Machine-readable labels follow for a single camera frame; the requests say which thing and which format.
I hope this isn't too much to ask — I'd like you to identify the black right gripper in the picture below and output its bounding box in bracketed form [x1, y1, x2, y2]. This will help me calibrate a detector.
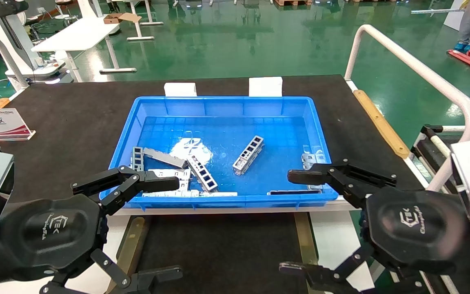
[279, 159, 469, 294]

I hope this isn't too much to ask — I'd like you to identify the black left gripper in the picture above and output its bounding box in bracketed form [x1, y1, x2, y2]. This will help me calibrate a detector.
[0, 165, 184, 294]

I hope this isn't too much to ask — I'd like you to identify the grey windowed metal bracket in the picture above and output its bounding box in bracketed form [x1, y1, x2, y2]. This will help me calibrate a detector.
[132, 146, 144, 172]
[232, 136, 265, 176]
[186, 155, 219, 193]

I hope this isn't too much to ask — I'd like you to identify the black container tray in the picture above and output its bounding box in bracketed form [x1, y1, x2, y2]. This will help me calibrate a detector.
[136, 212, 310, 294]

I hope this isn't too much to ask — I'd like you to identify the brass coloured edge strip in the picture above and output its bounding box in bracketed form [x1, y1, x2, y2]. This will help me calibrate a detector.
[294, 212, 322, 267]
[115, 216, 151, 294]

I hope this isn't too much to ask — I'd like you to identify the flat grey metal plate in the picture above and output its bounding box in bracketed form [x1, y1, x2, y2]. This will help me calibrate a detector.
[143, 147, 188, 169]

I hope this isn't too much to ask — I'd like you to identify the long wooden edge strip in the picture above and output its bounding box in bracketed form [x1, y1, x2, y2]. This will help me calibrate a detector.
[353, 89, 410, 159]

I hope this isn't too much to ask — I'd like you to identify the blue plastic bin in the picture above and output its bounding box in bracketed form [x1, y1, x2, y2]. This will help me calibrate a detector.
[99, 96, 339, 209]

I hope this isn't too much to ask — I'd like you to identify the black table mat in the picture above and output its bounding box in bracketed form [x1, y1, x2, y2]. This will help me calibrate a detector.
[0, 74, 426, 207]

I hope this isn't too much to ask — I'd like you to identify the white foam block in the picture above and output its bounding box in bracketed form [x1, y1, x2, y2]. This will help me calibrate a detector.
[164, 82, 198, 98]
[248, 76, 284, 98]

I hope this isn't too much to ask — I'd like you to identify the white tubular railing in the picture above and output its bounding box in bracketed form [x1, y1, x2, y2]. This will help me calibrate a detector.
[344, 24, 470, 193]

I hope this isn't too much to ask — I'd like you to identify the small white table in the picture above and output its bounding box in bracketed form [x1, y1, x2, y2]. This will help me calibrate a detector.
[123, 0, 164, 42]

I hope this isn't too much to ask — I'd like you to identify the large white table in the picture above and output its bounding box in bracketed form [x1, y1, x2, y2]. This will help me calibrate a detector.
[31, 16, 138, 83]

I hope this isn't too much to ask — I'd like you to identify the open cardboard box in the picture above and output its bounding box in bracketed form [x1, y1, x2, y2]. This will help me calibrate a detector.
[103, 12, 142, 25]

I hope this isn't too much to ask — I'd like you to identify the red floor tool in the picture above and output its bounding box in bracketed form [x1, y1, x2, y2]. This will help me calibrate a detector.
[446, 49, 470, 75]

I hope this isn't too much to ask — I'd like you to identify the grey tubular railing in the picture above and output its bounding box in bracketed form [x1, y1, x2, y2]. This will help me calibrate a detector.
[0, 33, 30, 91]

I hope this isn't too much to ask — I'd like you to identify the white machine stand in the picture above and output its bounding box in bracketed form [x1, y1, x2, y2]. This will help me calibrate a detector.
[0, 0, 67, 91]

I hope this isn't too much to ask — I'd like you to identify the white long bar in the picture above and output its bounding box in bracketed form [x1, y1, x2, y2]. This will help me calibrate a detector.
[410, 7, 465, 17]

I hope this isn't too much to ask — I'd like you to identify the slotted silver metal bracket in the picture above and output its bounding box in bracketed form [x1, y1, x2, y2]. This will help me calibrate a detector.
[147, 168, 191, 191]
[142, 189, 200, 198]
[301, 151, 328, 191]

